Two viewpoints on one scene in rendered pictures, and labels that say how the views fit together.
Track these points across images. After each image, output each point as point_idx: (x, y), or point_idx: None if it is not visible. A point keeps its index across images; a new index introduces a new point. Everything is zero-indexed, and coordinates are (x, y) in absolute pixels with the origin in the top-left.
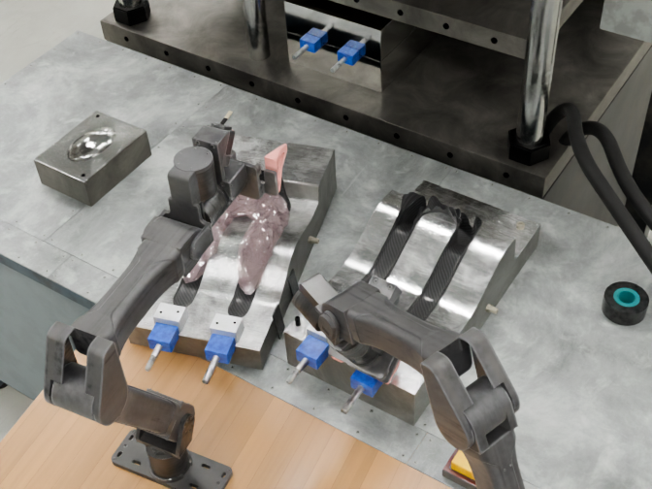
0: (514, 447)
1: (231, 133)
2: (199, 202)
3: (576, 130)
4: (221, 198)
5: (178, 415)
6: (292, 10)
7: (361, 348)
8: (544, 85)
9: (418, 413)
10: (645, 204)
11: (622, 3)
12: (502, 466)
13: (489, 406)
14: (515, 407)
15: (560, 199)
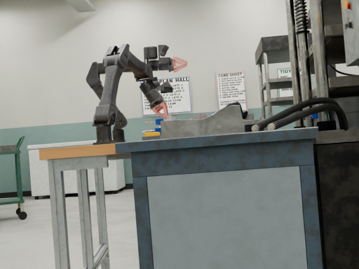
0: (114, 71)
1: (166, 47)
2: (147, 57)
3: (313, 98)
4: (156, 62)
5: (118, 115)
6: (312, 105)
7: (144, 88)
8: (319, 88)
9: (164, 136)
10: (302, 110)
11: (346, 49)
12: (108, 73)
13: (112, 55)
14: (118, 58)
15: (346, 164)
